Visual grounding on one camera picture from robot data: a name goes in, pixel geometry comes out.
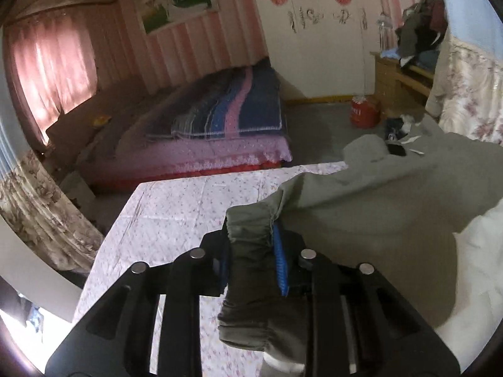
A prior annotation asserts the red plastic bucket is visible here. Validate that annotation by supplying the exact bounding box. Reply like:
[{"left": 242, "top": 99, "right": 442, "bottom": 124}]
[{"left": 349, "top": 95, "right": 381, "bottom": 128}]

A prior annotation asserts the pink floral bed sheet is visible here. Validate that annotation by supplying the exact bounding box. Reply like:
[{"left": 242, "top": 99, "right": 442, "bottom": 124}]
[{"left": 73, "top": 162, "right": 349, "bottom": 377}]

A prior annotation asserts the dark and white floor cloth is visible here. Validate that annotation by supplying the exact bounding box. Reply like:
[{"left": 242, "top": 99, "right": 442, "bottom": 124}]
[{"left": 384, "top": 114, "right": 422, "bottom": 142}]

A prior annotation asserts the olive green jacket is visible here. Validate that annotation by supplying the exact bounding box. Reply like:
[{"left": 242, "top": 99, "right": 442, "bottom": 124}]
[{"left": 217, "top": 123, "right": 503, "bottom": 377}]

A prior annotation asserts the striped folded blanket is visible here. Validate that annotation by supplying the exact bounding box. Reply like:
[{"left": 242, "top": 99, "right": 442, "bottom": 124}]
[{"left": 145, "top": 57, "right": 290, "bottom": 142}]

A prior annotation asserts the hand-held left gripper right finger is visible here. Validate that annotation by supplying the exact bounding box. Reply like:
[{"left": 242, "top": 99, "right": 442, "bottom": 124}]
[{"left": 272, "top": 222, "right": 461, "bottom": 377}]

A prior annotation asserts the bed with pink bedspread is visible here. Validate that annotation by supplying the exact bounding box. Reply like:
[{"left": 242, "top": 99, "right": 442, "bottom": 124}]
[{"left": 45, "top": 80, "right": 294, "bottom": 196}]

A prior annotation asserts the framed landscape wall picture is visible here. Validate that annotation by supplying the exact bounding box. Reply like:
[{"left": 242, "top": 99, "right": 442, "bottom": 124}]
[{"left": 137, "top": 0, "right": 220, "bottom": 37}]

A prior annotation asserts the pile of dark clothes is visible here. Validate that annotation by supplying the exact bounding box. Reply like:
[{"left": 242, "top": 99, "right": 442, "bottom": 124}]
[{"left": 395, "top": 0, "right": 449, "bottom": 68}]

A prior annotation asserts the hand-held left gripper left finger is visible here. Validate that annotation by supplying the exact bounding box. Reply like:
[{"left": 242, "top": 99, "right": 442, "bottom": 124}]
[{"left": 45, "top": 218, "right": 235, "bottom": 377}]

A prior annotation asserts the white wardrobe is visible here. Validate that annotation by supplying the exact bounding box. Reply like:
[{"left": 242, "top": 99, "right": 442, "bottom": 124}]
[{"left": 246, "top": 0, "right": 388, "bottom": 103}]

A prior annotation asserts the pink window curtain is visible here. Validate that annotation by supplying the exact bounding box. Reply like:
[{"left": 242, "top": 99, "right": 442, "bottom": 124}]
[{"left": 4, "top": 9, "right": 100, "bottom": 144}]

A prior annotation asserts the hanging wind chime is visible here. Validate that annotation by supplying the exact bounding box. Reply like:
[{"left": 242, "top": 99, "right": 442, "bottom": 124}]
[{"left": 376, "top": 11, "right": 394, "bottom": 50}]

